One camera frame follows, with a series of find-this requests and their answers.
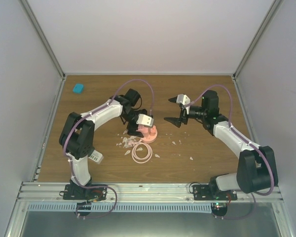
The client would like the pink round power strip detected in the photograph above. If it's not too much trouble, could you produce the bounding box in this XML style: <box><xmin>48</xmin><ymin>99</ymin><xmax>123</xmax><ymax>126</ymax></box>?
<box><xmin>141</xmin><ymin>125</ymin><xmax>157</xmax><ymax>144</ymax></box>

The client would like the blue square plug adapter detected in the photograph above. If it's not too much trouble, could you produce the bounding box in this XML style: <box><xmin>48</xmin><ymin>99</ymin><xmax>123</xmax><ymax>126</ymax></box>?
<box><xmin>73</xmin><ymin>83</ymin><xmax>84</xmax><ymax>94</ymax></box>

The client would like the pink cube socket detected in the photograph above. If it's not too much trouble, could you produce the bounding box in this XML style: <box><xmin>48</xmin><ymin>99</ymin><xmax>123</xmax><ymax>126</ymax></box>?
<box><xmin>137</xmin><ymin>125</ymin><xmax>150</xmax><ymax>137</ymax></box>

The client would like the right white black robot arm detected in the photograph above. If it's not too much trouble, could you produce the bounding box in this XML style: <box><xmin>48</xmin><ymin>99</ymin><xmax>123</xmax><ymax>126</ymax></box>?
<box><xmin>164</xmin><ymin>90</ymin><xmax>278</xmax><ymax>200</ymax></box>

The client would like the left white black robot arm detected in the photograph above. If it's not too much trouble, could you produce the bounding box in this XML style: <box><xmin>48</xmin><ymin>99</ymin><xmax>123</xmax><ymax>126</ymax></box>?
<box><xmin>59</xmin><ymin>89</ymin><xmax>154</xmax><ymax>199</ymax></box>

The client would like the white power strip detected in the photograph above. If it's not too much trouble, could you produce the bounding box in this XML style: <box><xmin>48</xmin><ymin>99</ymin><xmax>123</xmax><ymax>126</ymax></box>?
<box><xmin>88</xmin><ymin>150</ymin><xmax>104</xmax><ymax>164</ymax></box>

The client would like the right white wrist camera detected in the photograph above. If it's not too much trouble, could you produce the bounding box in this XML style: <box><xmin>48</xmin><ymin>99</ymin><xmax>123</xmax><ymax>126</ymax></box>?
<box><xmin>176</xmin><ymin>94</ymin><xmax>190</xmax><ymax>108</ymax></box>

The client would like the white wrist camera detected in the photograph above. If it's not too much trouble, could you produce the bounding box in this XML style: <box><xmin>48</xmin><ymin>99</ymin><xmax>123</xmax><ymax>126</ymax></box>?
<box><xmin>136</xmin><ymin>114</ymin><xmax>154</xmax><ymax>127</ymax></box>
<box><xmin>176</xmin><ymin>94</ymin><xmax>190</xmax><ymax>108</ymax></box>

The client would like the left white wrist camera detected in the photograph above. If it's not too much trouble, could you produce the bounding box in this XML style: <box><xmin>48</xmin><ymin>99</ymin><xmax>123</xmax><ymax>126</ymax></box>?
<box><xmin>136</xmin><ymin>114</ymin><xmax>154</xmax><ymax>127</ymax></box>

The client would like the pink coiled power cord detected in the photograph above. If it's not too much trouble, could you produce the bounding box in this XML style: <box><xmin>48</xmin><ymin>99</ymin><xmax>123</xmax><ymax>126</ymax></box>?
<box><xmin>131</xmin><ymin>143</ymin><xmax>153</xmax><ymax>164</ymax></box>

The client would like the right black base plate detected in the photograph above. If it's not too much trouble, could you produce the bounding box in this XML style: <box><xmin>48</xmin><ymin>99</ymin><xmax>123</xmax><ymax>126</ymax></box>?
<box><xmin>188</xmin><ymin>182</ymin><xmax>238</xmax><ymax>201</ymax></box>

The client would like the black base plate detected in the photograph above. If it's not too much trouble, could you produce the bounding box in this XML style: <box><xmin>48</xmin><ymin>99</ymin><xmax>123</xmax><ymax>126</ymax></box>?
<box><xmin>188</xmin><ymin>182</ymin><xmax>238</xmax><ymax>201</ymax></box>
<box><xmin>59</xmin><ymin>183</ymin><xmax>107</xmax><ymax>202</ymax></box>

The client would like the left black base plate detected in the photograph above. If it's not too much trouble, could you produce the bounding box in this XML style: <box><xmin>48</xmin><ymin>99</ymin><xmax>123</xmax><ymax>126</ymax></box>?
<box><xmin>59</xmin><ymin>183</ymin><xmax>107</xmax><ymax>202</ymax></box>

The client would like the aluminium rail frame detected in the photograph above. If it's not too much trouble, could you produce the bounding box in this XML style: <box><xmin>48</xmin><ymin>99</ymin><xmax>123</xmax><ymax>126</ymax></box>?
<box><xmin>6</xmin><ymin>75</ymin><xmax>292</xmax><ymax>237</ymax></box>

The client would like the grey slotted cable duct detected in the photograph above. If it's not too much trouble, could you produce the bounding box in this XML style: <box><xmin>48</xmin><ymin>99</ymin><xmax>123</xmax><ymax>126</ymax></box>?
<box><xmin>28</xmin><ymin>202</ymin><xmax>212</xmax><ymax>213</ymax></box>

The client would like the right aluminium post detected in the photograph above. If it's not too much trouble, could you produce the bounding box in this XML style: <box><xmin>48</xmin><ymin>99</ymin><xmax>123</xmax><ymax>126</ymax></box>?
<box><xmin>232</xmin><ymin>0</ymin><xmax>283</xmax><ymax>80</ymax></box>

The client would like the aluminium post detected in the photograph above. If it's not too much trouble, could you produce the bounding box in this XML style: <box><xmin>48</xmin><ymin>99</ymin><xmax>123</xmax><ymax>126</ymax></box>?
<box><xmin>232</xmin><ymin>0</ymin><xmax>283</xmax><ymax>80</ymax></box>
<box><xmin>19</xmin><ymin>0</ymin><xmax>66</xmax><ymax>80</ymax></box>

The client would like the left aluminium post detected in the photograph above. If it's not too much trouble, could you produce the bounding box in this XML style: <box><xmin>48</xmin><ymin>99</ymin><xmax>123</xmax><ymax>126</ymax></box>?
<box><xmin>19</xmin><ymin>0</ymin><xmax>66</xmax><ymax>80</ymax></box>

